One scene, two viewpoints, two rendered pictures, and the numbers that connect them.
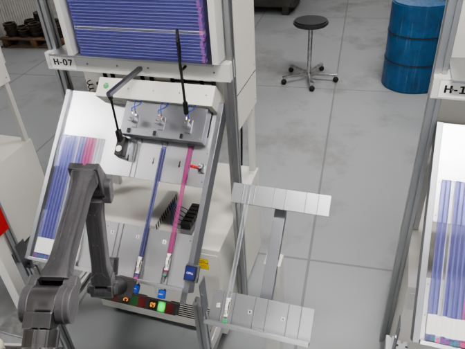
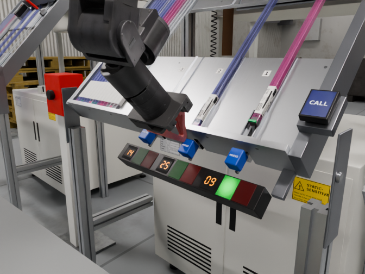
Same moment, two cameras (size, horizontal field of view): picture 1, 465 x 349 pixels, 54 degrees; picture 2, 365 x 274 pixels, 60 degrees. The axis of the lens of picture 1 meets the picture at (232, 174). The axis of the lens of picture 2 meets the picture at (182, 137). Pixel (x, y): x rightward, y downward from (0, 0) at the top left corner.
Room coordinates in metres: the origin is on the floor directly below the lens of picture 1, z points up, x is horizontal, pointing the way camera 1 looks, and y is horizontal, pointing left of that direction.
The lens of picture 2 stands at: (0.66, 0.17, 0.86)
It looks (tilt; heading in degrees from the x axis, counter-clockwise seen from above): 15 degrees down; 24
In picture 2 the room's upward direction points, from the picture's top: straight up
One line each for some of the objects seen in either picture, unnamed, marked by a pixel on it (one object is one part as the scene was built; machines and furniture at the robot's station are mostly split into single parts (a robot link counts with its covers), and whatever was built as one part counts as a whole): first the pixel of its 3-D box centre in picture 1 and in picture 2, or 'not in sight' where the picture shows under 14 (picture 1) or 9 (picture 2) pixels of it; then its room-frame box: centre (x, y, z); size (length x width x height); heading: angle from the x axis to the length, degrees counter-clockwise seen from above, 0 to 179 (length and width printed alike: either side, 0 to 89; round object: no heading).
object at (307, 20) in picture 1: (312, 50); not in sight; (4.49, -0.89, 0.31); 0.59 x 0.56 x 0.62; 159
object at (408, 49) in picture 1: (416, 32); not in sight; (4.53, -1.94, 0.41); 1.13 x 0.69 x 0.83; 146
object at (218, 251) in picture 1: (180, 240); (275, 199); (1.83, 0.30, 0.31); 0.70 x 0.65 x 0.62; 70
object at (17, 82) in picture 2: not in sight; (46, 89); (3.63, 3.42, 0.40); 1.15 x 0.78 x 0.81; 164
